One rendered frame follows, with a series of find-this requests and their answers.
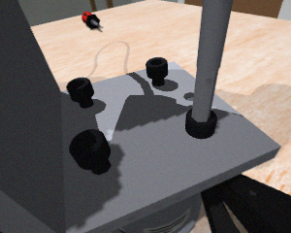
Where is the grey metal bracket plate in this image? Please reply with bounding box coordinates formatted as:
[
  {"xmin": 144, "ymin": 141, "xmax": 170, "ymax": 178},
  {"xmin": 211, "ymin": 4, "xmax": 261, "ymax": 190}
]
[{"xmin": 0, "ymin": 0, "xmax": 281, "ymax": 233}]

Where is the dark blue electric screwdriver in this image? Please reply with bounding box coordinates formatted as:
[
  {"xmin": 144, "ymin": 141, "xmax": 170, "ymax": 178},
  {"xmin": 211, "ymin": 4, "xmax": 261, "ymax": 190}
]
[{"xmin": 192, "ymin": 0, "xmax": 233, "ymax": 122}]

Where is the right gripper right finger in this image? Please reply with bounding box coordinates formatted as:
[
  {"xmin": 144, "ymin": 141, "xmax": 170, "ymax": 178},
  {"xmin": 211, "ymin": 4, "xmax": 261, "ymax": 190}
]
[{"xmin": 201, "ymin": 174, "xmax": 291, "ymax": 233}]

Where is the dark grey cylinder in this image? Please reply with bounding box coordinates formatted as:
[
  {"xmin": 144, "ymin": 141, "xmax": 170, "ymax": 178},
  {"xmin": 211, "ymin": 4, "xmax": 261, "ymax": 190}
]
[{"xmin": 111, "ymin": 192, "xmax": 202, "ymax": 233}]

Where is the black socket-head screw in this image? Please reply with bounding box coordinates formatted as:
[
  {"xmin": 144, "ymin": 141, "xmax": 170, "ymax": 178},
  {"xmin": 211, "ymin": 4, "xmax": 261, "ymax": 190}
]
[
  {"xmin": 185, "ymin": 109, "xmax": 217, "ymax": 139},
  {"xmin": 69, "ymin": 129, "xmax": 112, "ymax": 175},
  {"xmin": 66, "ymin": 77, "xmax": 94, "ymax": 109},
  {"xmin": 145, "ymin": 57, "xmax": 168, "ymax": 86}
]

